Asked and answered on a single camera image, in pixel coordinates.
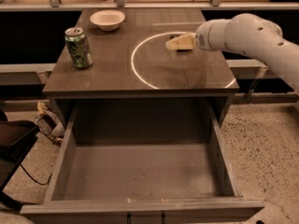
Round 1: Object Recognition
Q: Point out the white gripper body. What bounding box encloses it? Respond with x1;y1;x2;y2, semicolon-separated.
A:
195;19;228;51

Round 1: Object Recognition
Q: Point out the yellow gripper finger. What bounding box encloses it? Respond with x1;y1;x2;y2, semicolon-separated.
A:
165;33;196;50

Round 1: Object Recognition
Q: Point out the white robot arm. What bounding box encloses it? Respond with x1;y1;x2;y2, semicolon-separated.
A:
165;13;299;91

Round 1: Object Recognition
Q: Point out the grey cabinet with top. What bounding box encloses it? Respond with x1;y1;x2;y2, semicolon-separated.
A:
43;8;238;121

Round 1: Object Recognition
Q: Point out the open grey top drawer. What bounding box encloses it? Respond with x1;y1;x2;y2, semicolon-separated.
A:
21;98;264;224

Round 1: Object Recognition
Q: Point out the white ceramic bowl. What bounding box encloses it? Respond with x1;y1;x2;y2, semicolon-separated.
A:
90;10;125;31

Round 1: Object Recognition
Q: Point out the green soda can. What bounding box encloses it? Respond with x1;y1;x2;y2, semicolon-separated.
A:
64;27;93;69

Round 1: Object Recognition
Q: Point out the black chair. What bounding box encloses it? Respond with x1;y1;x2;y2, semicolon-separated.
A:
0;110;39;210

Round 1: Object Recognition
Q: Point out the black cable on floor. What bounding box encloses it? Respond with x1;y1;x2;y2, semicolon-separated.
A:
19;163;52;187

